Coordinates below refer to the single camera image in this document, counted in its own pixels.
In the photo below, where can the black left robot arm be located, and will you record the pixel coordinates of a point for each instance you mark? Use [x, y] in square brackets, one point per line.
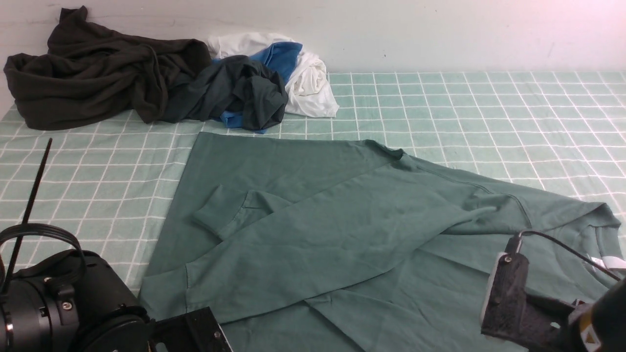
[75, 302]

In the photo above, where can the green long-sleeved shirt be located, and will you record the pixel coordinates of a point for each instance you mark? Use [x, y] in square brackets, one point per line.
[336, 246]

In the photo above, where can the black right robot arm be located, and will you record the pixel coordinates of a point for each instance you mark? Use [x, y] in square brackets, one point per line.
[602, 324]

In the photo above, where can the dark olive crumpled garment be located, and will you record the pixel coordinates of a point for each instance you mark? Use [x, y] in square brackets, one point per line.
[91, 73]

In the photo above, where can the blue crumpled garment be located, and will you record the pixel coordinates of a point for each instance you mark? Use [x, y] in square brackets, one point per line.
[281, 58]

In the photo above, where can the white crumpled garment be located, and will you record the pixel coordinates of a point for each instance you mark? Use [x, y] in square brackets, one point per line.
[309, 90]

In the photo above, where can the green checkered tablecloth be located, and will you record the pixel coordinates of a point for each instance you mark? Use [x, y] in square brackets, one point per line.
[111, 183]

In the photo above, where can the dark green crumpled garment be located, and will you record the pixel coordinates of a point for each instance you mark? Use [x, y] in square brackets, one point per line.
[206, 95]

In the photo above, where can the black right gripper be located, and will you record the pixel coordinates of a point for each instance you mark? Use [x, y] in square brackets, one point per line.
[536, 323]

